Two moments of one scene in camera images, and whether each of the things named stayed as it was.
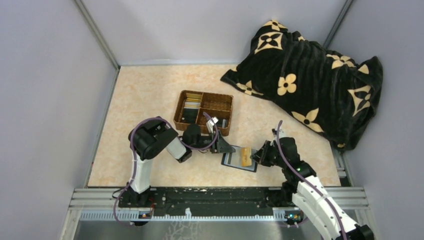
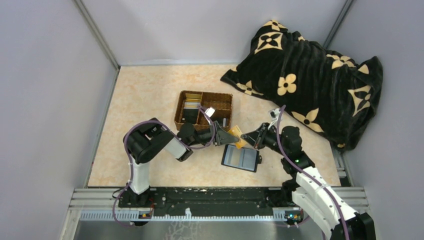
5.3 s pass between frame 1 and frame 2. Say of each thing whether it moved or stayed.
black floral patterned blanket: stayed
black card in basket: stayed
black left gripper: moved
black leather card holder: stayed
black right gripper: moved
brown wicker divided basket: stayed
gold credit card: moved
